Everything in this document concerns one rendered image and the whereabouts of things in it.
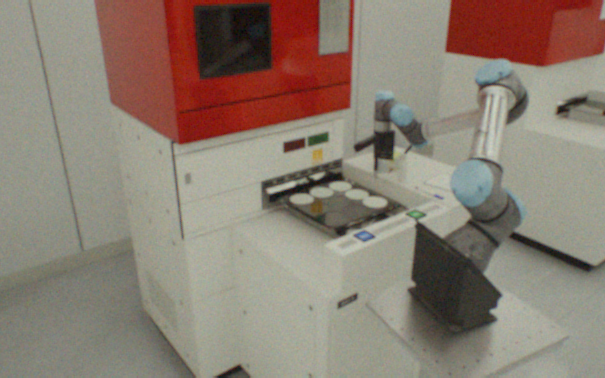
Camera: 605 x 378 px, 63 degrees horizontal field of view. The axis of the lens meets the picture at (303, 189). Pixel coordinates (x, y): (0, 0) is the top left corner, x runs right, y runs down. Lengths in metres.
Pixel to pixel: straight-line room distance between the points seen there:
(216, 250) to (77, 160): 1.49
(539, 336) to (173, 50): 1.42
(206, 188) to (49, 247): 1.74
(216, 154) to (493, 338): 1.14
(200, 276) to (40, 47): 1.67
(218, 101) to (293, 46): 0.37
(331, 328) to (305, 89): 0.93
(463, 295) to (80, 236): 2.62
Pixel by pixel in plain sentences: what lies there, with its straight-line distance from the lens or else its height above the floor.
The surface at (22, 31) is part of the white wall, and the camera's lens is 3.16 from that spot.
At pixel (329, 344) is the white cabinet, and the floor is 0.63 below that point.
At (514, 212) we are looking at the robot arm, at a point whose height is 1.16.
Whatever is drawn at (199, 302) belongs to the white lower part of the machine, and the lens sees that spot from 2.18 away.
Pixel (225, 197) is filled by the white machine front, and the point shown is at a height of 0.95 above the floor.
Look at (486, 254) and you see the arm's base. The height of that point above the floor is 1.05.
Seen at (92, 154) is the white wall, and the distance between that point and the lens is 3.36.
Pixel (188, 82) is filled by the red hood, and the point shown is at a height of 1.44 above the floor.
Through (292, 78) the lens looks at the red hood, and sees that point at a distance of 1.99.
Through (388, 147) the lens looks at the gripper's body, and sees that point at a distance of 2.03.
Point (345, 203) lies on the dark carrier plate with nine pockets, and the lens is 2.07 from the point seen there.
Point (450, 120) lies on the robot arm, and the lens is 1.89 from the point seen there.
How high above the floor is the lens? 1.80
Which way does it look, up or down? 24 degrees down
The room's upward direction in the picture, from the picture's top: straight up
